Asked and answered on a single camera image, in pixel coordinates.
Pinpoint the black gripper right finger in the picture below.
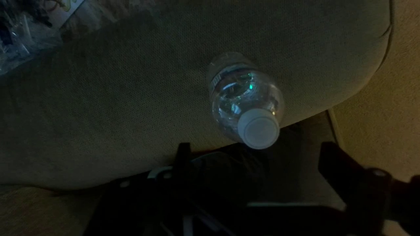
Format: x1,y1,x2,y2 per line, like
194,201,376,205
316,140,392,236

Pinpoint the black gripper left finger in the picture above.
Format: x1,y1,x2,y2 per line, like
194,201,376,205
172,140,194,207

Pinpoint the clear plastic water bottle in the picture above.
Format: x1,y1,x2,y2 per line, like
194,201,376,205
206,49,286,150

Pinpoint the beige fabric sofa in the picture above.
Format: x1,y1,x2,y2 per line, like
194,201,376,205
0,0,393,191

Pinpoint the clear crumpled plastic bag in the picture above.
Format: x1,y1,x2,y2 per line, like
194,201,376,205
0,0,85,77

